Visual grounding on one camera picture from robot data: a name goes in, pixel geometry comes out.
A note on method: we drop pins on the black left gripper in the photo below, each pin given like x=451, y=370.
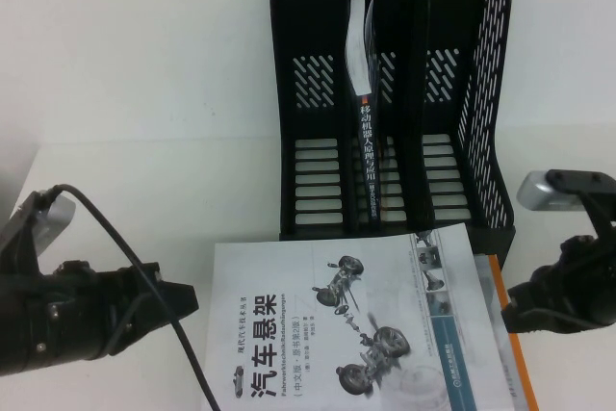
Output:
x=96, y=305

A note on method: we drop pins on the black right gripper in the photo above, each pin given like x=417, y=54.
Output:
x=582, y=281

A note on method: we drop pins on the white car suspension book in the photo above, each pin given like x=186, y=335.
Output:
x=289, y=315

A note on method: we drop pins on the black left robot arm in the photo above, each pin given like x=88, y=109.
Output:
x=19, y=324

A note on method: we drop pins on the orange edged ROS2 book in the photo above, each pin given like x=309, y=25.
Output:
x=500, y=286

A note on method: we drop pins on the black spine robot book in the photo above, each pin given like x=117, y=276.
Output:
x=368, y=151

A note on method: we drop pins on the black plastic book stand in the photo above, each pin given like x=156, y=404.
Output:
x=313, y=21

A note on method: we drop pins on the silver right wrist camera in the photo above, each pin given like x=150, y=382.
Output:
x=534, y=194

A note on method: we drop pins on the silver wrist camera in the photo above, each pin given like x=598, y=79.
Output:
x=534, y=194
x=58, y=218

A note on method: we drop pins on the black right camera bracket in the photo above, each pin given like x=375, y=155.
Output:
x=592, y=199

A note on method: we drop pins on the black camera bracket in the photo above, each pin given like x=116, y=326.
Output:
x=592, y=199
x=19, y=238

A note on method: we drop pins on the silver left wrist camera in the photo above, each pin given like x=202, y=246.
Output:
x=58, y=218

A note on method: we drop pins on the black left camera bracket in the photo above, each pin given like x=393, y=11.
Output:
x=19, y=238

